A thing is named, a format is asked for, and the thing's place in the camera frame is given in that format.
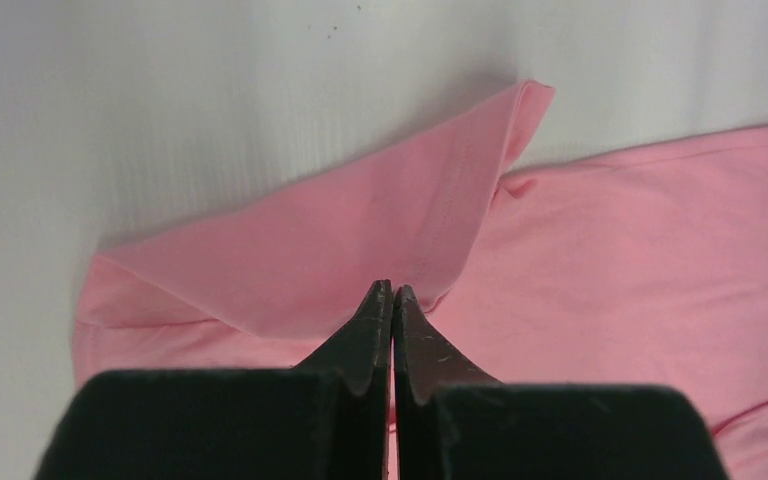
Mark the pink t shirt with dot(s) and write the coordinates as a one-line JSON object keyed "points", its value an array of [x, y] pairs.
{"points": [[646, 265]]}

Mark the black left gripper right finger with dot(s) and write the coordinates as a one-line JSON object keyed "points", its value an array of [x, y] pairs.
{"points": [[455, 421]]}

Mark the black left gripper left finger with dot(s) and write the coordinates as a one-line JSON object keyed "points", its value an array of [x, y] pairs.
{"points": [[326, 418]]}

